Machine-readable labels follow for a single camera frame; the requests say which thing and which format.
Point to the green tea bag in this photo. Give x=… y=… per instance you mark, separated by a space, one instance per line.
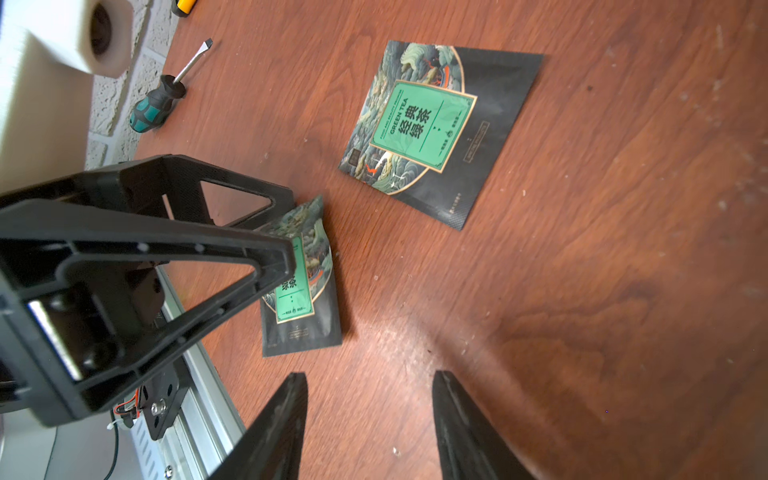
x=302 y=313
x=434 y=122

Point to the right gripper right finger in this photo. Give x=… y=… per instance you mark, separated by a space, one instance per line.
x=469 y=446

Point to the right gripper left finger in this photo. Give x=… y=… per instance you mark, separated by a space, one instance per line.
x=271 y=448

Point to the yellow utility knife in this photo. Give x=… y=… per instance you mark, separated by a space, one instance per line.
x=182 y=8

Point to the green handled screwdriver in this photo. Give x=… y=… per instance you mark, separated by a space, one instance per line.
x=153 y=110

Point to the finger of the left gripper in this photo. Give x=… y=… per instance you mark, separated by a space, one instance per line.
x=166 y=186
x=80 y=292

